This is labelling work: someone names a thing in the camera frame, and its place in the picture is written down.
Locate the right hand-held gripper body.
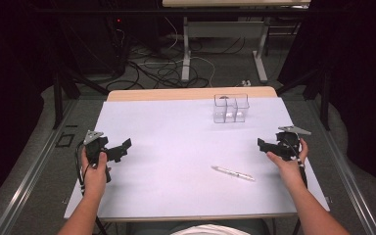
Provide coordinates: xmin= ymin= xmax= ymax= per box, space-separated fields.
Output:
xmin=265 ymin=125 xmax=312 ymax=163

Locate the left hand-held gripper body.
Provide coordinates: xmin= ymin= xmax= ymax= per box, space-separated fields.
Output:
xmin=82 ymin=129 xmax=113 ymax=184

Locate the white pen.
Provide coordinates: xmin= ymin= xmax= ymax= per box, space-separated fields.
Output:
xmin=211 ymin=164 xmax=257 ymax=182

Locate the clear plastic pen holder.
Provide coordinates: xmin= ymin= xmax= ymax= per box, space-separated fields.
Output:
xmin=212 ymin=93 xmax=251 ymax=124

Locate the person's right hand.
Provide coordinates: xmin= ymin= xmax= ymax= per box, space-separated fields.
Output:
xmin=265 ymin=137 xmax=309 ymax=192

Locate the person's left hand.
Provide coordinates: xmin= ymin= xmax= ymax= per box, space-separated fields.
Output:
xmin=79 ymin=149 xmax=113 ymax=198

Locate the black metal stand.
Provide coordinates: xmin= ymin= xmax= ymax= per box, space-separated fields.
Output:
xmin=52 ymin=58 xmax=111 ymax=130
xmin=275 ymin=67 xmax=332 ymax=131

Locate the white paper table cover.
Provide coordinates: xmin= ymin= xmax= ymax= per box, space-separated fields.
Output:
xmin=64 ymin=96 xmax=331 ymax=219

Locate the person's white shirt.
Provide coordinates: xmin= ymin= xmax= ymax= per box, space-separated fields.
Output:
xmin=169 ymin=223 xmax=253 ymax=235

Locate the black computer tower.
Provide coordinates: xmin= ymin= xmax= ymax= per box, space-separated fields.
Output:
xmin=58 ymin=14 xmax=128 ymax=77

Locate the white-framed desk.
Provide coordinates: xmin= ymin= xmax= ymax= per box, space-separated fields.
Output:
xmin=162 ymin=0 xmax=311 ymax=84

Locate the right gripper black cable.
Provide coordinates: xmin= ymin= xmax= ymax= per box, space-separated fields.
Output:
xmin=282 ymin=138 xmax=308 ymax=190

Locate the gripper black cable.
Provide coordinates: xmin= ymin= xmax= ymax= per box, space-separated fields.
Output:
xmin=73 ymin=140 xmax=94 ymax=197
xmin=282 ymin=138 xmax=308 ymax=190

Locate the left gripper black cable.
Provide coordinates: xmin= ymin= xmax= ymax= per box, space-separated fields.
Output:
xmin=73 ymin=140 xmax=94 ymax=197

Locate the tangle of floor cables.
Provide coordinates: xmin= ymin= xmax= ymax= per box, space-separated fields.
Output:
xmin=106 ymin=16 xmax=248 ymax=91

